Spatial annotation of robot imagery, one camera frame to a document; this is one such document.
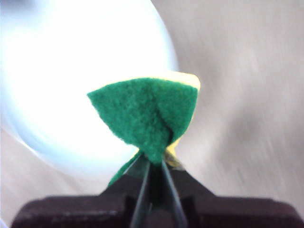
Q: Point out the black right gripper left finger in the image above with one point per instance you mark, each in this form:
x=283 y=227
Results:
x=95 y=211

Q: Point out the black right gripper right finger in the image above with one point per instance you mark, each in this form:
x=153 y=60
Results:
x=225 y=211

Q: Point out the yellow sponge with green pad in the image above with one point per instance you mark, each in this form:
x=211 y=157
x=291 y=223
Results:
x=147 y=114

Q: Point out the blue round plate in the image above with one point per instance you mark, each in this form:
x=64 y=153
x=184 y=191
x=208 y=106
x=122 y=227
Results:
x=71 y=71

